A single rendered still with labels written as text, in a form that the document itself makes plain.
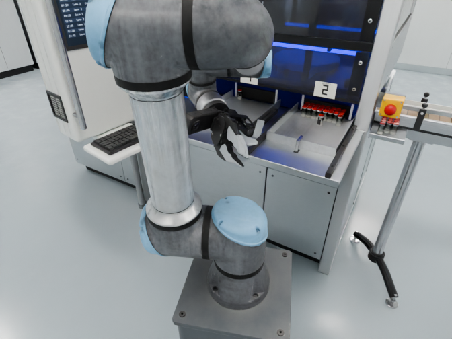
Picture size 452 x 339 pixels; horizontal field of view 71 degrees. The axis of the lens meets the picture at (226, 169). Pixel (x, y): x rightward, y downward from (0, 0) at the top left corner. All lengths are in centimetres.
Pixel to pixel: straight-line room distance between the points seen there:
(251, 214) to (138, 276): 131
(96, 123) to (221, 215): 97
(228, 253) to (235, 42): 41
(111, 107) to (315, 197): 104
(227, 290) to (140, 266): 123
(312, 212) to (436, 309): 78
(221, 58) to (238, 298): 52
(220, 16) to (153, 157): 25
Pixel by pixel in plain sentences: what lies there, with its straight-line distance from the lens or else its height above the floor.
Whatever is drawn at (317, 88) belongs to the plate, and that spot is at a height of 102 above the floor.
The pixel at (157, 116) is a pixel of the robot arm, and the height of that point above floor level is 125.
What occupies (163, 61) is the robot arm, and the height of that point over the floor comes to 134.
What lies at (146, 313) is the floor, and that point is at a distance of 176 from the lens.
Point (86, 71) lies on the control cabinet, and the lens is 143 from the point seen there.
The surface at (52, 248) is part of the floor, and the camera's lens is 223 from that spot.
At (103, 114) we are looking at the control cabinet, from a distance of 151.
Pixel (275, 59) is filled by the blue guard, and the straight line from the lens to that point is 140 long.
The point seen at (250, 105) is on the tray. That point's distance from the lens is 153.
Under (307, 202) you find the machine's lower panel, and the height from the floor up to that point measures 44.
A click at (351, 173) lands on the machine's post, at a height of 67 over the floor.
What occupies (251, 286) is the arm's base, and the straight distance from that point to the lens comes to 74.
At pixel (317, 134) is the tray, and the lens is 130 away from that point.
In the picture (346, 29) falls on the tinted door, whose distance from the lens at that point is 131.
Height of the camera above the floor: 145
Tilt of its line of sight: 33 degrees down
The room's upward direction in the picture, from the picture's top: straight up
